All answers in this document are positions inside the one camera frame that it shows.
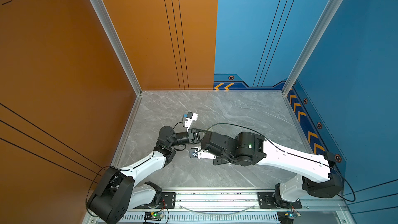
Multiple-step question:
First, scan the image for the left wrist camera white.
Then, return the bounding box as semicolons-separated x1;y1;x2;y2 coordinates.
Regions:
183;112;198;130

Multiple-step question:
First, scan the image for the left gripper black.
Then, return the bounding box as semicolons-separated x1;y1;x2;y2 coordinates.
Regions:
168;131;206;150

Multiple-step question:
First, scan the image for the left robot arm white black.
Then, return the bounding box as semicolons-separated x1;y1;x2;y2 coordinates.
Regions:
86;126;205;224

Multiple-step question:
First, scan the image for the left aluminium corner post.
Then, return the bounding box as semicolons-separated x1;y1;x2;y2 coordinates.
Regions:
77;0;143;96

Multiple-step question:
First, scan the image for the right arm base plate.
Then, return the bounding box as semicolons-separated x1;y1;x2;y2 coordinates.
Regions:
257;191;302;209

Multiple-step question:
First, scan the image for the circuit board right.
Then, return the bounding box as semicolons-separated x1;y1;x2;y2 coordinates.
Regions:
277;212;301;224

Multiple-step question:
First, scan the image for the white ventilation grille strip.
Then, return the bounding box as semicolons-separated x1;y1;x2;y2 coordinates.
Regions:
119;212;280;224

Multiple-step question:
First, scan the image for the green circuit board left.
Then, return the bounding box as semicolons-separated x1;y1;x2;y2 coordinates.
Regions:
143;212;165;224

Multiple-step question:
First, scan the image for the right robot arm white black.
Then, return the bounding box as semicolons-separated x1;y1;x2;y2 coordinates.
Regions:
198;128;350;207

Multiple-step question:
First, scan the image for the aluminium front rail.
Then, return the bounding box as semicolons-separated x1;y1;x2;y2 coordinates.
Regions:
117;189;346;213

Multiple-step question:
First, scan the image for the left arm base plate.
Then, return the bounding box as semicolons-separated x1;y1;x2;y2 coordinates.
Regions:
135;192;176;209

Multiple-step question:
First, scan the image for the aluminium corner post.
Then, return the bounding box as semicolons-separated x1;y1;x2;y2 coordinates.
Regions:
281;0;358;96
77;0;143;96

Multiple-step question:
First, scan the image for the right aluminium corner post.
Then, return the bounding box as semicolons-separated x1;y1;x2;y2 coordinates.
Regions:
281;0;358;96

